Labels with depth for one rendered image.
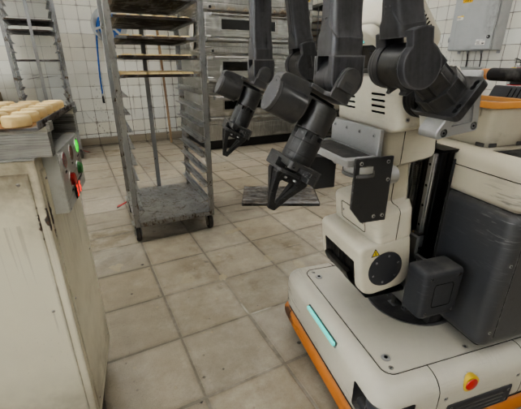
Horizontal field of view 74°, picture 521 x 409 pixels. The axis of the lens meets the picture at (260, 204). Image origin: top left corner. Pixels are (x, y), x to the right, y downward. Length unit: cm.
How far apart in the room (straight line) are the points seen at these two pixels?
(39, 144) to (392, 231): 83
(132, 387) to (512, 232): 122
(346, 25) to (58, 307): 84
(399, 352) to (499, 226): 42
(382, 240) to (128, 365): 100
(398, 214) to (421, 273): 16
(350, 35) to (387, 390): 80
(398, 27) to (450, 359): 84
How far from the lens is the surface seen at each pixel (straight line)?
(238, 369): 137
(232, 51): 445
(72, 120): 109
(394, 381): 103
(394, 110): 83
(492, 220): 102
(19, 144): 83
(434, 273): 99
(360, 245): 94
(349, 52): 61
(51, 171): 87
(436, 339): 118
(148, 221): 216
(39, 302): 96
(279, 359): 140
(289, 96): 57
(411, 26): 68
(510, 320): 118
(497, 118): 107
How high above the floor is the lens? 101
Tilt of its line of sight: 22 degrees down
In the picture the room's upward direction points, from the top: straight up
